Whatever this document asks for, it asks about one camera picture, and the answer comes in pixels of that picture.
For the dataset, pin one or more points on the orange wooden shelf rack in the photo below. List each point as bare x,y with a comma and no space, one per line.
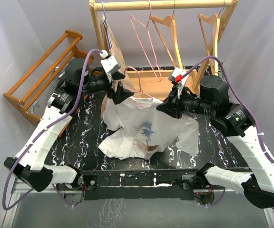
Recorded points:
31,92

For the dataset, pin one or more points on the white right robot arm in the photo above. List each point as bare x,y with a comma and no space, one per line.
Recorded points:
236,124

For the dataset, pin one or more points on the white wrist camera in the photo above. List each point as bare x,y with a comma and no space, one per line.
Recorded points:
109,62
177,78

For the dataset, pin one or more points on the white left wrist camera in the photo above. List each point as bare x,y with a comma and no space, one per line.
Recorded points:
109,62

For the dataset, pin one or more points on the beige t shirt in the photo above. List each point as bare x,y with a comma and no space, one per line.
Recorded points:
118,54

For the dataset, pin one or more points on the wooden clothes rack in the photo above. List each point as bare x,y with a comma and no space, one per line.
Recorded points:
219,24

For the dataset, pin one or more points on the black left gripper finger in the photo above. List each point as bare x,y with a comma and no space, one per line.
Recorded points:
118,76
121,94

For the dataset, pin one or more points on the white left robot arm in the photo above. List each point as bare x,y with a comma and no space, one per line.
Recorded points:
28,164

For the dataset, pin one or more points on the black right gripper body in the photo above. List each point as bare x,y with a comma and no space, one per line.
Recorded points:
186,103

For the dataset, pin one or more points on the white t shirt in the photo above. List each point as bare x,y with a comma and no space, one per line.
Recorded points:
140,130

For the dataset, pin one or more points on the blue wire hanger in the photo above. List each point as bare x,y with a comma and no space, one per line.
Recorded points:
106,28

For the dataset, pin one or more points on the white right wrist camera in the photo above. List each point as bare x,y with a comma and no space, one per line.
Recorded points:
177,78

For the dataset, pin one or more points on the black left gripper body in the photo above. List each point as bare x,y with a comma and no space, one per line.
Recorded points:
97,84

